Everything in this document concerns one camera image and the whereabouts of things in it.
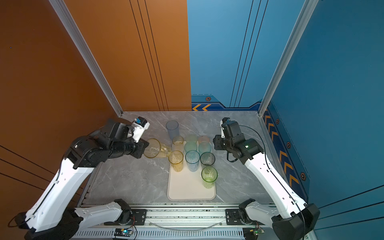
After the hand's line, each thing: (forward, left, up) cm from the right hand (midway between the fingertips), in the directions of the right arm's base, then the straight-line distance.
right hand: (215, 140), depth 75 cm
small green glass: (+13, +13, -17) cm, 25 cm away
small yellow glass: (+14, +23, -20) cm, 33 cm away
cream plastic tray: (-14, +16, -25) cm, 32 cm away
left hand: (-7, +30, +9) cm, 32 cm away
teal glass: (+8, +5, -19) cm, 21 cm away
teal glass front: (+6, +13, -15) cm, 21 cm away
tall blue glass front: (-1, +12, -17) cm, 21 cm away
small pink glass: (+15, +5, -18) cm, 24 cm away
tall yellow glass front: (-2, +22, -17) cm, 28 cm away
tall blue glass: (+18, +25, -11) cm, 33 cm away
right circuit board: (-36, -17, -26) cm, 48 cm away
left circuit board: (-36, +45, -25) cm, 63 cm away
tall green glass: (-11, +3, -20) cm, 23 cm away
